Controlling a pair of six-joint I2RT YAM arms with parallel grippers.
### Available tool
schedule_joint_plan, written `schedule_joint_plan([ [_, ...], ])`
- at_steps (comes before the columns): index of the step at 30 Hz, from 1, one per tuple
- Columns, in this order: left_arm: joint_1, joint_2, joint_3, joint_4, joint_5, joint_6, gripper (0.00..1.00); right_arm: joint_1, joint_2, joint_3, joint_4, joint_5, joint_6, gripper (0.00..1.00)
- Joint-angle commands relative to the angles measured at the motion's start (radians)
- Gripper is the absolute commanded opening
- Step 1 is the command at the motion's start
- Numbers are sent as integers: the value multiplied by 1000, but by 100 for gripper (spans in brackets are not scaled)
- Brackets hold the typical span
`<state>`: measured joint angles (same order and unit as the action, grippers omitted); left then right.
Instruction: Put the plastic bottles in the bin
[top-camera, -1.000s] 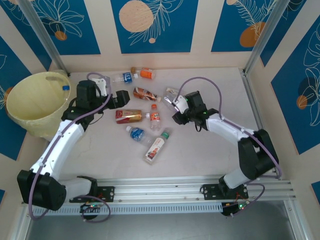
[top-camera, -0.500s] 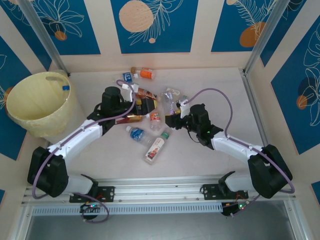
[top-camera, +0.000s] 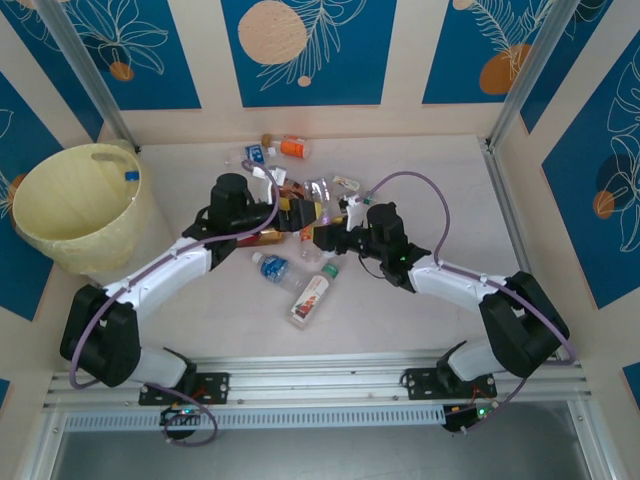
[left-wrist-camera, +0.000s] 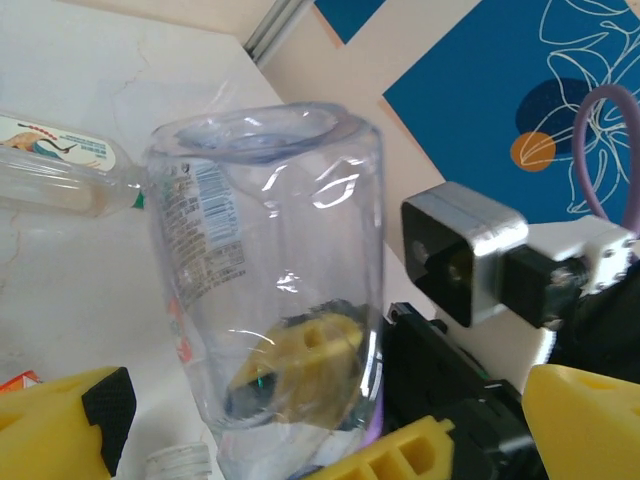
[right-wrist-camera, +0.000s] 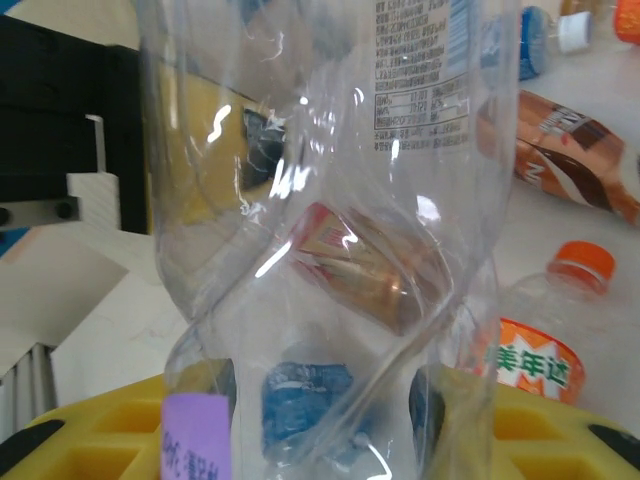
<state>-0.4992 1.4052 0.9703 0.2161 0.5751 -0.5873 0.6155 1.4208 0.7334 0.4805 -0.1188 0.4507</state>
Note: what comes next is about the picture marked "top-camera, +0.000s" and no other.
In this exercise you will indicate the aluminium frame post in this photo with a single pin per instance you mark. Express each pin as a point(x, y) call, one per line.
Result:
point(86, 65)
point(529, 65)

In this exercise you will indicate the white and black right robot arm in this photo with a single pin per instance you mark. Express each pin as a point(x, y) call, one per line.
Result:
point(450, 285)

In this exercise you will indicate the pale yellow plastic bin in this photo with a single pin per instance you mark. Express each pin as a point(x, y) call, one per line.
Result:
point(75, 200)

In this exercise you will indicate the white label bottle green cap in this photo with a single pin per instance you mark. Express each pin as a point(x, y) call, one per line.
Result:
point(345, 181)

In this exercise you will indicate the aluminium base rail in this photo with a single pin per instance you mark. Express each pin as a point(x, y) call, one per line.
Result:
point(320, 380)

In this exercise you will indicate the blue label bottle white cap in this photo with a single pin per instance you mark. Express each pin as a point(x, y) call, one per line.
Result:
point(253, 151)

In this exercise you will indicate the small bottle orange cap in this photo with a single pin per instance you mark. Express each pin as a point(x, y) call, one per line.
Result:
point(310, 250)

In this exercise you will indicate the small controller circuit board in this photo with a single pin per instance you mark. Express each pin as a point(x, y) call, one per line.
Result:
point(462, 420)
point(180, 415)

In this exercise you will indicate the red and gold label bottle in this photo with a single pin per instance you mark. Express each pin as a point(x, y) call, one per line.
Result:
point(270, 237)

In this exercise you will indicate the clear bottle purple label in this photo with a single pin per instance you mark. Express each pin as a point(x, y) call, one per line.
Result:
point(317, 189)

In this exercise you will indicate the aluminium frame bar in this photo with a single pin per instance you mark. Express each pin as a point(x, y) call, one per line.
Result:
point(592, 450)
point(42, 450)

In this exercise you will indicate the clear bottle blue cap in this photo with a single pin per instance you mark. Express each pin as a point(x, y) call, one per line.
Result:
point(131, 175)

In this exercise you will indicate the aluminium side rail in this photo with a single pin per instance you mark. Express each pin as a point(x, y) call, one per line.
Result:
point(496, 165)

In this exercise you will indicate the round blue label water bottle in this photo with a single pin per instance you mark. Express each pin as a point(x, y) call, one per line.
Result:
point(274, 267)

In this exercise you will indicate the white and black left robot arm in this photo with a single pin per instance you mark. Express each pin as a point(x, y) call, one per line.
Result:
point(160, 270)

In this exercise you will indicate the tall red white label bottle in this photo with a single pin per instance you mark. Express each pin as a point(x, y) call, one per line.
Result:
point(310, 297)

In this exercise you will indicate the copper brown label bottle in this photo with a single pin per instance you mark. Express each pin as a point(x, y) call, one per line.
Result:
point(292, 190)

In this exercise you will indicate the orange label bottle brown cap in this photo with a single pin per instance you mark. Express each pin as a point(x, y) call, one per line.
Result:
point(292, 147)

